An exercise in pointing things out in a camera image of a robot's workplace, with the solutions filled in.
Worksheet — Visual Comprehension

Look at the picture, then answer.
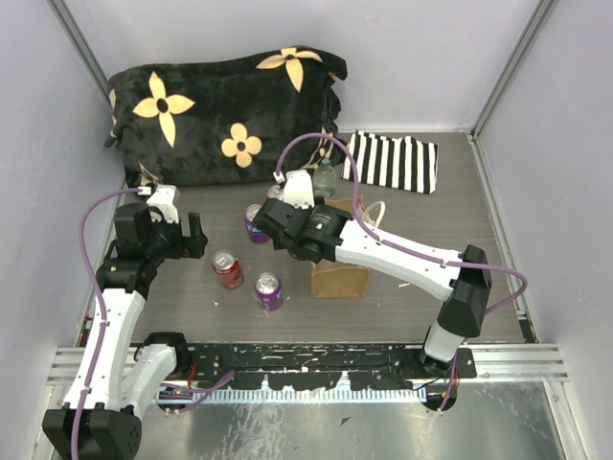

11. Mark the clear glass bottle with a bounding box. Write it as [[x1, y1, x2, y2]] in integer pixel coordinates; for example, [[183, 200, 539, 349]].
[[312, 158, 337, 198]]

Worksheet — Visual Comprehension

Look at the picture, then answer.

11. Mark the brown canvas tote bag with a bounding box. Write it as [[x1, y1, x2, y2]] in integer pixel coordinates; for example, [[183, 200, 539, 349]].
[[310, 195, 386, 299]]

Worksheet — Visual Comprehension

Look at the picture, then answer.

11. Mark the red Coca-Cola can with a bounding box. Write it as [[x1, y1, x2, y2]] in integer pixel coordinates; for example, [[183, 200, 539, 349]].
[[266, 185, 284, 201]]

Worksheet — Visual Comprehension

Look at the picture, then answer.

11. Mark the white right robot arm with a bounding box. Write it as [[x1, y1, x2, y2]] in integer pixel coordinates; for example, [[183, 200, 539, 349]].
[[254, 198, 492, 378]]

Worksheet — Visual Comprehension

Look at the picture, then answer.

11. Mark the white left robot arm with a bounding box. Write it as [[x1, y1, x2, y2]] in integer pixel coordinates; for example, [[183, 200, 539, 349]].
[[42, 202, 208, 459]]

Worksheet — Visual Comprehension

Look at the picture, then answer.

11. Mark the purple Fanta can rear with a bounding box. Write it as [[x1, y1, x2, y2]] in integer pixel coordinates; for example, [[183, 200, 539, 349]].
[[244, 204, 269, 244]]

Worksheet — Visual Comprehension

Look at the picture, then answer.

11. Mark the purple fanta can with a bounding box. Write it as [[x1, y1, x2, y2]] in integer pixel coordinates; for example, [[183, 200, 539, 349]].
[[244, 204, 269, 244], [254, 272, 284, 311]]

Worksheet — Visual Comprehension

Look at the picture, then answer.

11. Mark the red soda can front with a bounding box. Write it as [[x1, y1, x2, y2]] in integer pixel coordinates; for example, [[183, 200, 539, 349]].
[[212, 250, 244, 289]]

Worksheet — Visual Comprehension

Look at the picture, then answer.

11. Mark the purple Fanta can front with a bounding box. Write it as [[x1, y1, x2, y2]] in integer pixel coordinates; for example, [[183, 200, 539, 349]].
[[254, 272, 284, 311]]

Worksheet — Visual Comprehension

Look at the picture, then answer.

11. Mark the black floral plush blanket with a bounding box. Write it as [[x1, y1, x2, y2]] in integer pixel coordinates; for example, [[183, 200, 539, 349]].
[[105, 46, 348, 187]]

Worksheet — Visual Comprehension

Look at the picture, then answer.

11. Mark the black white striped cloth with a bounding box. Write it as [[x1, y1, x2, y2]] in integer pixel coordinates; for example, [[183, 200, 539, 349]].
[[347, 130, 440, 195]]

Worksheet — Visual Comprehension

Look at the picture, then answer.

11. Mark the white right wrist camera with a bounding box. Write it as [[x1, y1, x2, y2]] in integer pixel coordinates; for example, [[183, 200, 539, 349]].
[[283, 170, 314, 209]]

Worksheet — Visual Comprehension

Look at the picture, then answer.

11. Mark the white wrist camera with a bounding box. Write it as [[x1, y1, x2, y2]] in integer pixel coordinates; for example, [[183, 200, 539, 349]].
[[146, 185, 180, 224], [283, 170, 314, 209]]

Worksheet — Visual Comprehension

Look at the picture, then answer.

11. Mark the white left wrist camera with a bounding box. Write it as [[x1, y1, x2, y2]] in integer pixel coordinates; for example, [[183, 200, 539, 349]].
[[146, 185, 180, 224]]

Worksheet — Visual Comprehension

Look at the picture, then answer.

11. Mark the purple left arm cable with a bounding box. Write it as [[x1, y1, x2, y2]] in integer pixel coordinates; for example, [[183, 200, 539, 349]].
[[69, 186, 149, 460]]

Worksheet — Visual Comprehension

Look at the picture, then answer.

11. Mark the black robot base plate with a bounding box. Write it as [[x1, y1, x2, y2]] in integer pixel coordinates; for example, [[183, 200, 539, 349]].
[[133, 340, 480, 392]]

